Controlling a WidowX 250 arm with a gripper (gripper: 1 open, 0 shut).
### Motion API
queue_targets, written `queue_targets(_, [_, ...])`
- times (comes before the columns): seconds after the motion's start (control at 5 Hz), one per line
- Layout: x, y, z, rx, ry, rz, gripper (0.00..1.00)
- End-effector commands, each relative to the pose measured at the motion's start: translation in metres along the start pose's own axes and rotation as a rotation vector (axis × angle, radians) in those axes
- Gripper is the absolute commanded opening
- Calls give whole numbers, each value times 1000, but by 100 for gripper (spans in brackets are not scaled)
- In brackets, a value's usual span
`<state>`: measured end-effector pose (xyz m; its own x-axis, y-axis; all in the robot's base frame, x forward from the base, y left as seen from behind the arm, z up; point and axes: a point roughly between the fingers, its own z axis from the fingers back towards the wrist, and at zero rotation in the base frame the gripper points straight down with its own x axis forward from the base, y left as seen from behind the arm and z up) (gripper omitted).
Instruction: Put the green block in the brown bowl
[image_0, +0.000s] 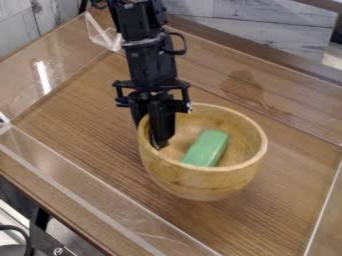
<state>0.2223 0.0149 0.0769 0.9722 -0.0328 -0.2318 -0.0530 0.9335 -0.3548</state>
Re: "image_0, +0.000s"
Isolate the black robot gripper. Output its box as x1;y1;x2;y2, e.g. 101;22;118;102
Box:
114;39;192;149

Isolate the green rectangular block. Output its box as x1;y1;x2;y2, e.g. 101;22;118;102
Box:
180;129;230;167

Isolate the brown wooden bowl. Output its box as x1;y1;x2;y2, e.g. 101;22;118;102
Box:
138;103;268;201

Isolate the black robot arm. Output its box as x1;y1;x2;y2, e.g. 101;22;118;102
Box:
81;0;192;149

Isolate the clear acrylic corner bracket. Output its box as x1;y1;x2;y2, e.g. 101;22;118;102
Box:
84;12;122;52

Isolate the black table leg bracket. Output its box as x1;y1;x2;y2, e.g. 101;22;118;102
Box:
29;207;77;256

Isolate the black cable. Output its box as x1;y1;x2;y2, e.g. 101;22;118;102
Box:
0;225;35;256

